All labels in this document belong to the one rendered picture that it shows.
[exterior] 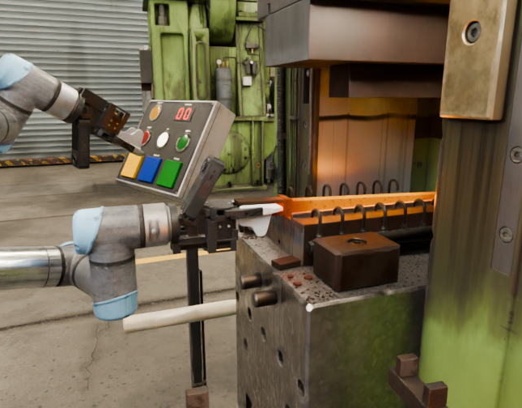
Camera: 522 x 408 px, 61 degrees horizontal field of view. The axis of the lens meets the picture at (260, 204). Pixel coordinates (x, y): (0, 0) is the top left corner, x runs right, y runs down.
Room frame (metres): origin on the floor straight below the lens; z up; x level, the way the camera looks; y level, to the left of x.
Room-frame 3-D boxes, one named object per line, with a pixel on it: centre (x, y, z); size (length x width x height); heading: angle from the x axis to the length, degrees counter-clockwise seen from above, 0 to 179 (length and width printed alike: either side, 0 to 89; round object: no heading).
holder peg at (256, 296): (0.71, -0.01, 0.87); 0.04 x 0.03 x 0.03; 110
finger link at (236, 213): (0.76, 0.04, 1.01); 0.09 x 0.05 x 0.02; 107
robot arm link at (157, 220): (0.73, 0.18, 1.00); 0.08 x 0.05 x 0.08; 20
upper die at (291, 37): (0.91, -0.24, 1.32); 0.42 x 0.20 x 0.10; 110
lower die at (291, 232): (0.91, -0.24, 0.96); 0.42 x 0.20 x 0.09; 110
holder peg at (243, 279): (0.78, 0.02, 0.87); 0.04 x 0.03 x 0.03; 110
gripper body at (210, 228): (0.76, 0.10, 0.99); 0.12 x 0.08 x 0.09; 110
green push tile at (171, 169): (1.18, 0.24, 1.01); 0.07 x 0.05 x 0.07; 45
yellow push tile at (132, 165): (1.32, 0.39, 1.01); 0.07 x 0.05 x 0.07; 45
